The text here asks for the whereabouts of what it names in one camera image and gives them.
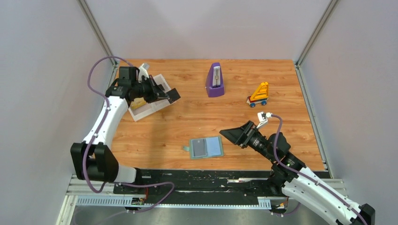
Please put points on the green card holder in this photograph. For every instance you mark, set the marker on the green card holder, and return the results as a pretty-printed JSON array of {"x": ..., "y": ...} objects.
[{"x": 214, "y": 147}]

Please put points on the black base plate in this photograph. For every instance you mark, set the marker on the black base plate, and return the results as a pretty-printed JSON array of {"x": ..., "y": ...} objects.
[{"x": 258, "y": 182}]

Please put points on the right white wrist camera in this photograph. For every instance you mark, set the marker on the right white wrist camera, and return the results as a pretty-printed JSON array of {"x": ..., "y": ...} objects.
[{"x": 263, "y": 119}]

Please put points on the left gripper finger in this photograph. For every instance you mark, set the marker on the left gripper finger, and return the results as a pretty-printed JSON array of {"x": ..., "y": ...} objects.
[
  {"x": 158, "y": 97},
  {"x": 155, "y": 89}
]

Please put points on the aluminium slotted rail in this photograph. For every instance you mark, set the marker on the aluminium slotted rail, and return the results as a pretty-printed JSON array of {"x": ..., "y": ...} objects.
[{"x": 163, "y": 196}]

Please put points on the yellow toy car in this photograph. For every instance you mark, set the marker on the yellow toy car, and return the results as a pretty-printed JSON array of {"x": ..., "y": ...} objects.
[{"x": 260, "y": 95}]

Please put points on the purple metronome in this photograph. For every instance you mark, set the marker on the purple metronome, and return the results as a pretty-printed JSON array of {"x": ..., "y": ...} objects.
[{"x": 214, "y": 81}]

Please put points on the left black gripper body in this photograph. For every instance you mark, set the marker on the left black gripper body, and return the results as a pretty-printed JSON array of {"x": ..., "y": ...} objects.
[{"x": 149, "y": 90}]

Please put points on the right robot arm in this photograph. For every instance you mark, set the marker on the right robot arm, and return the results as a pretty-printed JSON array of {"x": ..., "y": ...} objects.
[{"x": 292, "y": 178}]

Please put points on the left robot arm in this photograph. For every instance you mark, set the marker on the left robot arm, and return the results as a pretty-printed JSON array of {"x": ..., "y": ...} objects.
[{"x": 93, "y": 159}]

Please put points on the white two-compartment tray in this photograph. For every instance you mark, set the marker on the white two-compartment tray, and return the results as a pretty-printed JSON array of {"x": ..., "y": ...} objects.
[{"x": 151, "y": 108}]

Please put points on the gold card in tray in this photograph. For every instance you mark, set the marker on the gold card in tray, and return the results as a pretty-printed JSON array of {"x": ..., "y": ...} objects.
[{"x": 137, "y": 103}]

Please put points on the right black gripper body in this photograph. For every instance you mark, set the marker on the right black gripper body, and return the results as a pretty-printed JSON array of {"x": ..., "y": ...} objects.
[{"x": 252, "y": 139}]

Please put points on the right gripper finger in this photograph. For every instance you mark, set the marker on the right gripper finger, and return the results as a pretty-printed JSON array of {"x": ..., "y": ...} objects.
[
  {"x": 236, "y": 140},
  {"x": 234, "y": 132}
]

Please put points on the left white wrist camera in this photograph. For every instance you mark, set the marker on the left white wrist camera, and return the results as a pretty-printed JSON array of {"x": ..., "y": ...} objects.
[{"x": 143, "y": 73}]

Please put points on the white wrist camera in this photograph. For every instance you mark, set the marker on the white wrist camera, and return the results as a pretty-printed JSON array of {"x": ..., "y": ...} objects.
[
  {"x": 143, "y": 73},
  {"x": 263, "y": 119}
]

